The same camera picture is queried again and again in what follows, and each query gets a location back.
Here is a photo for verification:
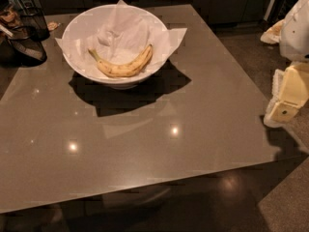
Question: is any black mesh basket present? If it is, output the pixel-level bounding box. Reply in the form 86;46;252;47
8;26;47;67

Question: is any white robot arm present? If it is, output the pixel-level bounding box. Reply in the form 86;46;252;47
260;0;309;128

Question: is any small crumpled wrapper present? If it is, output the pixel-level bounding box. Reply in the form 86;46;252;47
47;21;59;31

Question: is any black mesh cup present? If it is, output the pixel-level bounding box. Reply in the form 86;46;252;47
19;7;50;41

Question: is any white paper liner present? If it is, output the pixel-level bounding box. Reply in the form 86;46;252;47
54;0;188;76

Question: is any white bowl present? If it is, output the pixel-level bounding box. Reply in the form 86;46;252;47
61;3;170;90

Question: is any yellow banana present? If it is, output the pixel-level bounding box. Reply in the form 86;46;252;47
88;44;153;77

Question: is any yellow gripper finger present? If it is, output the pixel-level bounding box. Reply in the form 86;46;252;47
260;20;284;44
264;62;309;128

